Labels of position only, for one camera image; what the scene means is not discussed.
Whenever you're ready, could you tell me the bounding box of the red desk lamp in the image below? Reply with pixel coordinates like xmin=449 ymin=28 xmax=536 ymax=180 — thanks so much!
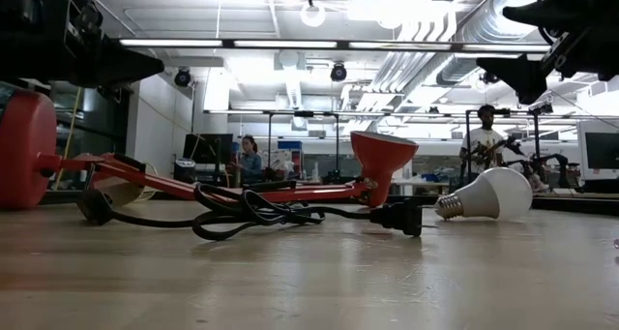
xmin=0 ymin=88 xmax=421 ymax=212

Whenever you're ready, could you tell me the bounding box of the black waste bin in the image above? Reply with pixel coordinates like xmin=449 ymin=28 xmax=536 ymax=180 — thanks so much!
xmin=172 ymin=157 xmax=197 ymax=184

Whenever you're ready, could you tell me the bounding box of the long ceiling light strip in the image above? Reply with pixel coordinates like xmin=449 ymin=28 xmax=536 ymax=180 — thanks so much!
xmin=119 ymin=38 xmax=552 ymax=54

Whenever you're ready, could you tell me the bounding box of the black computer monitor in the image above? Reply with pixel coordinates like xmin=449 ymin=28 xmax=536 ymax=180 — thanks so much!
xmin=584 ymin=131 xmax=619 ymax=170
xmin=182 ymin=133 xmax=235 ymax=165

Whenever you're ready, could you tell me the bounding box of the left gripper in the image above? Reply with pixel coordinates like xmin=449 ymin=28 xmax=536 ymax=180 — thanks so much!
xmin=0 ymin=0 xmax=166 ymax=90

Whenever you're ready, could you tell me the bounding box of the black camera stand frame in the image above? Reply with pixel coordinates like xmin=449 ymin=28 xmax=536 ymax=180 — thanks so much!
xmin=464 ymin=102 xmax=555 ymax=192

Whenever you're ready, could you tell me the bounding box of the gold wire basket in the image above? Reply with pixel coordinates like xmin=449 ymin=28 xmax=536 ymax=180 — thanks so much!
xmin=72 ymin=152 xmax=159 ymax=207

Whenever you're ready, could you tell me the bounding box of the yellow hanging cable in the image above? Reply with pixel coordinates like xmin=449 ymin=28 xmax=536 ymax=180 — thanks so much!
xmin=54 ymin=85 xmax=84 ymax=192

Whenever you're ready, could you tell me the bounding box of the dark glass shelving unit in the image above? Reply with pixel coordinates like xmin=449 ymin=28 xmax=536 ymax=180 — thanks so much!
xmin=47 ymin=77 xmax=134 ymax=191

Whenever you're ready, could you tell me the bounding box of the person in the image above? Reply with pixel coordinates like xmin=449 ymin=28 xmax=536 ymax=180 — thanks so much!
xmin=457 ymin=104 xmax=508 ymax=186
xmin=235 ymin=134 xmax=264 ymax=186

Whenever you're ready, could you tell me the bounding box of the black lamp power cord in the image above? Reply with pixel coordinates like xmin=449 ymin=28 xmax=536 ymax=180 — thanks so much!
xmin=75 ymin=180 xmax=426 ymax=242

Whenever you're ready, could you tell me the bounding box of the black aluminium table frame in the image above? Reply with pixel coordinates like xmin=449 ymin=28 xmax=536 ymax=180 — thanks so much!
xmin=38 ymin=188 xmax=619 ymax=218

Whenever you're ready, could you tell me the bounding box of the white lightbulb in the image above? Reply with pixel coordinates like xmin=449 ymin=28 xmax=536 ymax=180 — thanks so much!
xmin=433 ymin=166 xmax=535 ymax=222

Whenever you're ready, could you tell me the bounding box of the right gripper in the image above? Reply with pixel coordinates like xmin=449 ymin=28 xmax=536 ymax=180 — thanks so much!
xmin=476 ymin=0 xmax=619 ymax=105

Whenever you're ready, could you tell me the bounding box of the round white ceiling lamp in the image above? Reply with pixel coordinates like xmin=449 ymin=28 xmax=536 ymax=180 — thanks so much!
xmin=299 ymin=0 xmax=327 ymax=29

